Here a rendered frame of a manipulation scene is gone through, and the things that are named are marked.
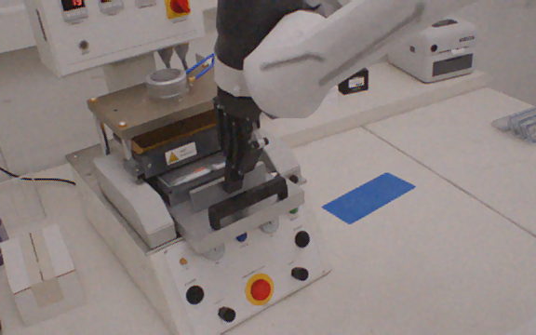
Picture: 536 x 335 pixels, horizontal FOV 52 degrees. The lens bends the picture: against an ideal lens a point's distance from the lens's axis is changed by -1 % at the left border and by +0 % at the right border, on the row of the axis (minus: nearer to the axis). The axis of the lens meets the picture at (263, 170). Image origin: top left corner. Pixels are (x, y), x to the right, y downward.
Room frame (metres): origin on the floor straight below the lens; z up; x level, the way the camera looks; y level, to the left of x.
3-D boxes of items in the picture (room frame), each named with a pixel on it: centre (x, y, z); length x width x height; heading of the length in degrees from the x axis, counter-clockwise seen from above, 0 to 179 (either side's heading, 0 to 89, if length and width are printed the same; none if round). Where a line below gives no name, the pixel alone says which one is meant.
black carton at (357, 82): (1.65, -0.31, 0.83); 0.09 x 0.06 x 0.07; 105
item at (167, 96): (1.03, 0.17, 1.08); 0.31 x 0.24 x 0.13; 122
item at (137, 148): (1.00, 0.16, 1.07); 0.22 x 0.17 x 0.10; 122
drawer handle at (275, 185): (0.77, 0.03, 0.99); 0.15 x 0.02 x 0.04; 122
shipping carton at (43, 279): (0.88, 0.47, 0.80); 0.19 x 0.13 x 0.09; 23
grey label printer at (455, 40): (1.76, -0.60, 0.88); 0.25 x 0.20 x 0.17; 17
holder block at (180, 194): (0.93, 0.13, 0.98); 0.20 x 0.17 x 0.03; 122
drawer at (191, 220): (0.89, 0.10, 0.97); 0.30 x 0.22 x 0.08; 32
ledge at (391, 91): (1.64, -0.32, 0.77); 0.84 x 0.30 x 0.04; 113
